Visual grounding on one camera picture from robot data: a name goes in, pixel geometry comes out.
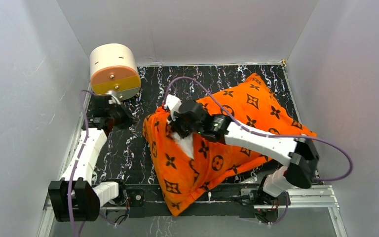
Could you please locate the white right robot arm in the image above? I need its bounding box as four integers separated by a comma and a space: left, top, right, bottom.
163, 95, 319, 204

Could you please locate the cream drum with orange face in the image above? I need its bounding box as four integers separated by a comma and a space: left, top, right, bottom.
89, 43, 141, 101

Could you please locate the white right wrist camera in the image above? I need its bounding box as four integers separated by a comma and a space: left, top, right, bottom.
163, 94, 182, 121

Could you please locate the aluminium frame rail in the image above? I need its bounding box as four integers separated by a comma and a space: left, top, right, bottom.
37, 185, 347, 237

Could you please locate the orange patterned pillowcase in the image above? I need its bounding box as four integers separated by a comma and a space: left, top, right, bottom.
143, 74, 318, 216

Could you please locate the white pillow insert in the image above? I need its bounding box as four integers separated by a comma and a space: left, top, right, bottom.
172, 132, 194, 160

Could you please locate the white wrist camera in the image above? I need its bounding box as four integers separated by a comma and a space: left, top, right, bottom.
106, 90, 122, 105
163, 94, 182, 121

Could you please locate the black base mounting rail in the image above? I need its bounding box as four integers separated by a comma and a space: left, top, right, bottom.
96, 183, 280, 219

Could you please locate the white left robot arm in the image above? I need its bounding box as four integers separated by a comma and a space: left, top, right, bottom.
48, 94, 135, 222

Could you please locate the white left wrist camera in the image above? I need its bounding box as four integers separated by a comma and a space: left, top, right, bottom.
106, 90, 122, 105

